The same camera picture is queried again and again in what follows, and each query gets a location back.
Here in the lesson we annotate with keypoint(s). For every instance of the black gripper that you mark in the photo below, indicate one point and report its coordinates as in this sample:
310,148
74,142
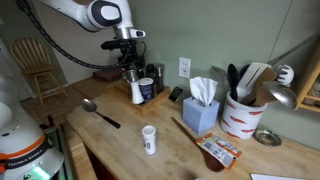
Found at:
130,56

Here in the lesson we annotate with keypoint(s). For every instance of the tall white spice grinder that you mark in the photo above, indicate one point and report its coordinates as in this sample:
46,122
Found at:
137,97

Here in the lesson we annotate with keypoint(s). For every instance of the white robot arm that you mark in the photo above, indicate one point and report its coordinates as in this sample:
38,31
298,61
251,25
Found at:
26,151

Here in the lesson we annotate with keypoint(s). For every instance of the wooden spice tray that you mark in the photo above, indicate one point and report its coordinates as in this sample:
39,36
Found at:
123,93

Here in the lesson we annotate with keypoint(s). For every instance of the small white spice bottle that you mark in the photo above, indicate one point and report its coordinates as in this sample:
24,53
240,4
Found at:
149,139

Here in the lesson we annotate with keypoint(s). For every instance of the dark lidded round canister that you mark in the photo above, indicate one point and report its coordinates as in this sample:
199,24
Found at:
146,88

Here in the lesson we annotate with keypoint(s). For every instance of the tall dark pepper grinder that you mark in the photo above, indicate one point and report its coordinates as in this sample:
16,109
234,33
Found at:
159,75

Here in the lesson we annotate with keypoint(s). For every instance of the small black digital timer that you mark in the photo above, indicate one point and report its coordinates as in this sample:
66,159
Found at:
175,94

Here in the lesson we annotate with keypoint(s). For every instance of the blue tissue box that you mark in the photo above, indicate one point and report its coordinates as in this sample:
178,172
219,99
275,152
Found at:
199,118

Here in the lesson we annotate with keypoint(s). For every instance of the wooden chair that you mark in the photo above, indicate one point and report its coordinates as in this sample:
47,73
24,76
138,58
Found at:
34,60

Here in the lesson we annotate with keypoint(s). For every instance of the white utensil crock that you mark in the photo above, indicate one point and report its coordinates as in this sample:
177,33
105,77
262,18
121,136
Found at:
238,120

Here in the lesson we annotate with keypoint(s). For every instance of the orange seasoning packet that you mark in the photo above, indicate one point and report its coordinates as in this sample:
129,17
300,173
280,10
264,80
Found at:
225,152

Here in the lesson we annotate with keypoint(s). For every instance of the small metal dish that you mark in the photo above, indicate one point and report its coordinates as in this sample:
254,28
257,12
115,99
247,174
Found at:
267,137

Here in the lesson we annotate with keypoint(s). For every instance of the metal ladle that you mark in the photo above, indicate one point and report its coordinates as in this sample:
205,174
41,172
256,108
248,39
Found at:
271,91

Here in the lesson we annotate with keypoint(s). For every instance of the white wall outlet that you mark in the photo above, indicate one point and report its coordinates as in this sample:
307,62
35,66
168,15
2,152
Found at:
184,67

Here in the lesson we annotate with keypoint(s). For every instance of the metal spoon black handle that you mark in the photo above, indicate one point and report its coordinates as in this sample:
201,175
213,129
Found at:
90,106

